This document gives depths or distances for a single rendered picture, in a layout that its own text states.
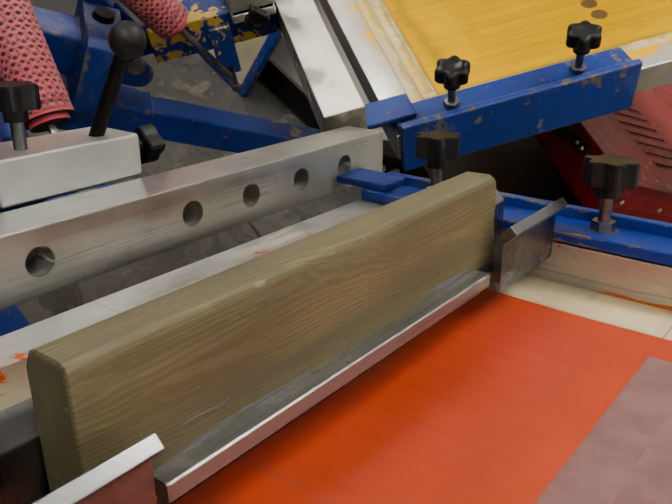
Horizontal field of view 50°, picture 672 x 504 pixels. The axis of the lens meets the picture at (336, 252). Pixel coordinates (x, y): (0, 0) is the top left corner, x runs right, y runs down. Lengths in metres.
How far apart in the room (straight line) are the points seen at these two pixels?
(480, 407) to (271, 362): 0.14
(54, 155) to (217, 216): 0.14
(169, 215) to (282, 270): 0.24
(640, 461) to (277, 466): 0.19
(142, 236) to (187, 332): 0.26
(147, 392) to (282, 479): 0.10
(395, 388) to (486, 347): 0.09
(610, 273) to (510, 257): 0.10
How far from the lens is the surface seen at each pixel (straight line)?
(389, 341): 0.43
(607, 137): 1.35
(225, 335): 0.34
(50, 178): 0.59
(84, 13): 1.04
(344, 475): 0.39
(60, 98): 0.72
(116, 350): 0.30
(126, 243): 0.57
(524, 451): 0.42
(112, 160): 0.61
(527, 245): 0.58
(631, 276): 0.62
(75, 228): 0.54
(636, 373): 0.51
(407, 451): 0.41
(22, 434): 0.33
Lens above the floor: 1.53
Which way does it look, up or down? 37 degrees down
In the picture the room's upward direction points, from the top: 31 degrees clockwise
